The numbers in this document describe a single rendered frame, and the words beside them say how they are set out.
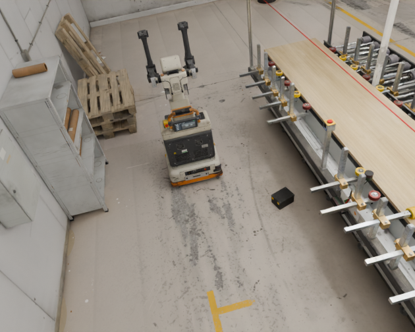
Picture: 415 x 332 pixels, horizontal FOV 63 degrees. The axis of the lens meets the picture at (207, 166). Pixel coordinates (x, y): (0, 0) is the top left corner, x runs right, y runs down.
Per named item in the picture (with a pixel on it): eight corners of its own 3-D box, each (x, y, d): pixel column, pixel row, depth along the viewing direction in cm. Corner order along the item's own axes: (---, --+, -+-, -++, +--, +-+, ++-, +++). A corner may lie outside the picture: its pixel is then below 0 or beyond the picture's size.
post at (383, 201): (369, 243, 249) (383, 201, 216) (366, 239, 251) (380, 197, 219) (373, 242, 249) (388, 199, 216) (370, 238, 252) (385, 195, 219)
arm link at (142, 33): (137, 33, 342) (146, 31, 343) (137, 30, 354) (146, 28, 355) (147, 76, 366) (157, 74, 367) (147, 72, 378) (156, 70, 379)
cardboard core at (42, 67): (11, 72, 317) (43, 64, 319) (12, 68, 323) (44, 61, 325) (15, 79, 322) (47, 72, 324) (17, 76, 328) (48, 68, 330)
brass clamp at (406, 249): (405, 261, 207) (407, 257, 204) (391, 244, 217) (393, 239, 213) (414, 259, 207) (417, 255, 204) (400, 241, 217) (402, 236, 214)
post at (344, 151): (336, 192, 283) (344, 149, 251) (334, 190, 286) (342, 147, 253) (340, 192, 284) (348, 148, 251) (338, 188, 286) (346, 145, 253)
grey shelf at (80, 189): (70, 221, 390) (-5, 109, 284) (76, 170, 455) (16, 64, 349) (108, 211, 393) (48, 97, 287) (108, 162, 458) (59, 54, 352)
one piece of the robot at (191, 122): (202, 128, 363) (201, 117, 342) (170, 135, 361) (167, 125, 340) (200, 119, 367) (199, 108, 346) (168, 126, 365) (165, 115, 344)
